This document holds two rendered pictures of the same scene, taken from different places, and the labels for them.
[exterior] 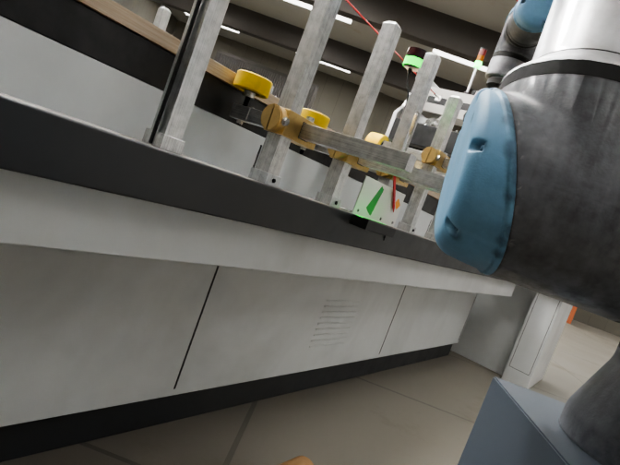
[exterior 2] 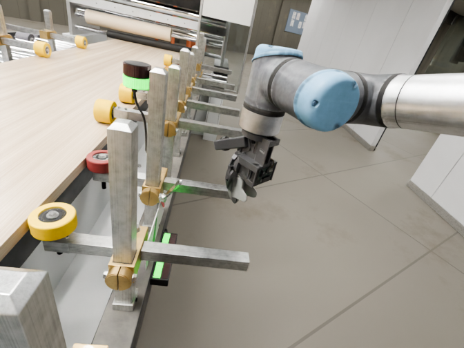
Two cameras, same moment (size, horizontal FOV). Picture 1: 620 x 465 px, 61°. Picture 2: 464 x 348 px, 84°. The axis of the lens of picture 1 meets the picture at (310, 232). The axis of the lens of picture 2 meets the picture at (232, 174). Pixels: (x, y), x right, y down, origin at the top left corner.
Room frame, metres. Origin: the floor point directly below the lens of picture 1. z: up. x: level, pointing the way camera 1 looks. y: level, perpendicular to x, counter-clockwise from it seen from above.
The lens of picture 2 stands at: (0.87, 0.09, 1.30)
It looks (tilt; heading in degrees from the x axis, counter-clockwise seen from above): 30 degrees down; 319
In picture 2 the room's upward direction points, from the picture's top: 13 degrees clockwise
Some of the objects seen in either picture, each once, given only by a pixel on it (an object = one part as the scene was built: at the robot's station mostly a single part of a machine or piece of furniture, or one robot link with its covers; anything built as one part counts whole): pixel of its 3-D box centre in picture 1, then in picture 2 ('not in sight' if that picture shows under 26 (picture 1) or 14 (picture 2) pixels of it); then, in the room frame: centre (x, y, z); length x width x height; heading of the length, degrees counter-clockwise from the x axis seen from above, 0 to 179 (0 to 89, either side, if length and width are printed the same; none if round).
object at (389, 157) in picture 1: (313, 136); not in sight; (1.04, 0.06, 0.82); 0.43 x 0.03 x 0.04; 57
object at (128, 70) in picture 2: (417, 54); (137, 69); (1.48, -0.11, 1.17); 0.06 x 0.06 x 0.02
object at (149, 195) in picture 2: (392, 172); (153, 185); (1.47, -0.16, 0.84); 0.13 x 0.06 x 0.05; 147
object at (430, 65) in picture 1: (402, 137); (154, 161); (1.45, -0.15, 0.94); 0.03 x 0.03 x 0.48; 57
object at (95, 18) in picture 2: not in sight; (151, 30); (3.73, -0.96, 1.04); 1.43 x 0.12 x 0.12; 57
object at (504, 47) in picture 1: (520, 38); (272, 79); (1.25, -0.30, 1.22); 0.10 x 0.09 x 0.12; 172
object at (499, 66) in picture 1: (507, 75); (261, 120); (1.25, -0.30, 1.13); 0.10 x 0.09 x 0.05; 98
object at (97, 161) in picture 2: not in sight; (103, 172); (1.56, -0.04, 0.85); 0.08 x 0.08 x 0.11
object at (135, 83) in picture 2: (413, 64); (137, 80); (1.48, -0.11, 1.14); 0.06 x 0.06 x 0.02
